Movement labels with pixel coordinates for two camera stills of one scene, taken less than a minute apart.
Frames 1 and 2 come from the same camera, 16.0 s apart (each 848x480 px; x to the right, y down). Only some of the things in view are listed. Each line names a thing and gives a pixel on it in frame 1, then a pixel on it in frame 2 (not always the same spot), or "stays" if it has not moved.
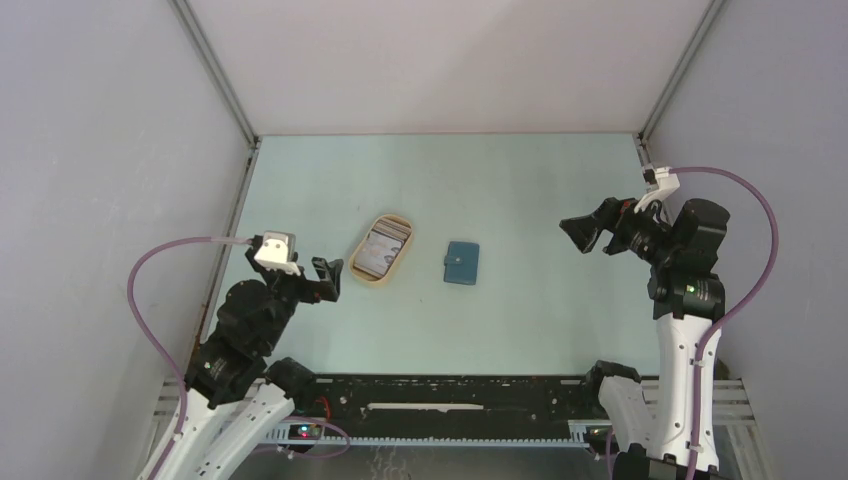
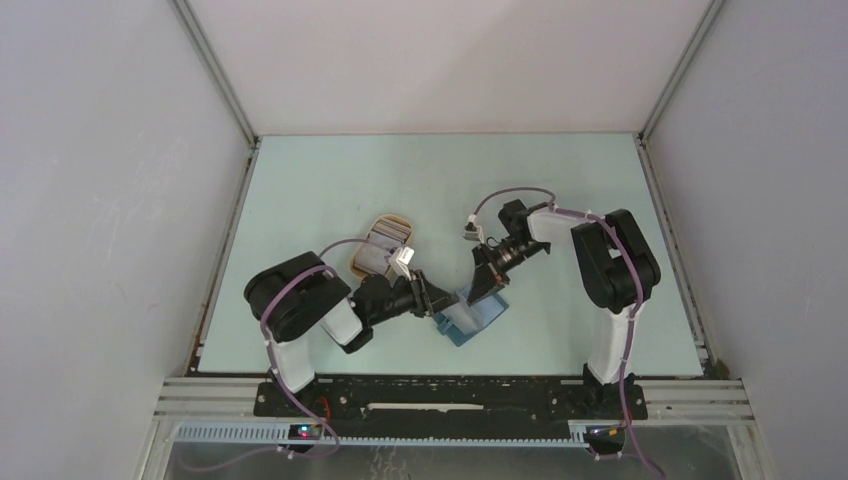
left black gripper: x=328 y=289 → x=427 y=297
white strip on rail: x=421 y=406 stays
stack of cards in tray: x=381 y=247 stays
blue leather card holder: x=461 y=263 → x=460 y=322
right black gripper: x=611 y=214 → x=489 y=277
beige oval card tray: x=380 y=250 stays
